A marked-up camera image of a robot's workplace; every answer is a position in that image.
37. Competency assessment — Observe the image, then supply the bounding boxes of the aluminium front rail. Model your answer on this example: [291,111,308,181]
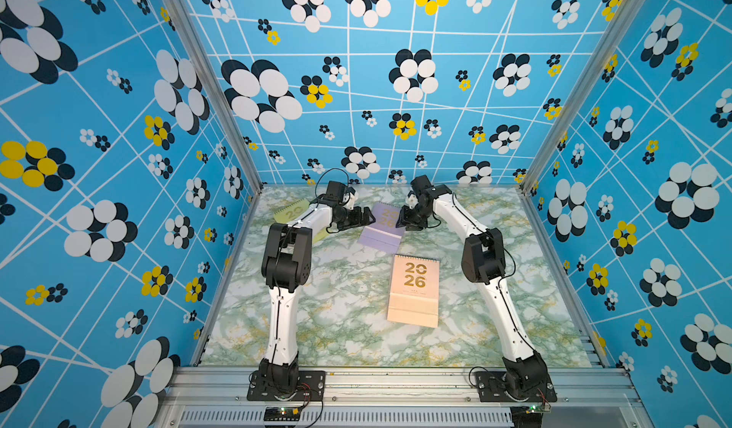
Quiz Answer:
[155,366,653,427]

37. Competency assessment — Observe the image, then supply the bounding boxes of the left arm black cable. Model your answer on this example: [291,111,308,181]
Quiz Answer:
[313,167,351,206]

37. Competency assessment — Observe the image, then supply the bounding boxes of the aluminium corner post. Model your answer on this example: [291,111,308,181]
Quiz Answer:
[520,0,646,196]
[162,0,263,197]

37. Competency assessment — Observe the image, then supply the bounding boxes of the right aluminium corner post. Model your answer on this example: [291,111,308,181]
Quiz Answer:
[520,0,646,196]

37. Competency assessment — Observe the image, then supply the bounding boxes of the purple calendar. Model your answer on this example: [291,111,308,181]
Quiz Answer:
[358,202,405,254]

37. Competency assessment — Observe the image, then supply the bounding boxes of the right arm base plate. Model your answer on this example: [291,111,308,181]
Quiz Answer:
[469,370,558,404]

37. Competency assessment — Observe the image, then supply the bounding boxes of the left aluminium corner post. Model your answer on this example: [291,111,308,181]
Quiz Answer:
[162,0,263,197]

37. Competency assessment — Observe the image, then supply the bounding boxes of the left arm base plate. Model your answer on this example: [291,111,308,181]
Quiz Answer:
[246,370,326,402]

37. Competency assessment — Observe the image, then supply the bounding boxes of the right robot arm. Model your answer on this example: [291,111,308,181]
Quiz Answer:
[396,175,557,402]

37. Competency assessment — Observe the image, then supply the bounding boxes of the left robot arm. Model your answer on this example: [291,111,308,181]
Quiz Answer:
[258,181,376,399]

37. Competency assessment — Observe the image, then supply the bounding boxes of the left green circuit board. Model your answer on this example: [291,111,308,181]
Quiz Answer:
[263,407,300,423]

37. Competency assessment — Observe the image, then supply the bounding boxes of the pink calendar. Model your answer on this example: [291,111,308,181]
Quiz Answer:
[387,254,440,328]

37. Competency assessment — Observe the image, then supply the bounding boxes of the green desk calendar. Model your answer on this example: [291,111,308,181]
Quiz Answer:
[274,199,332,243]

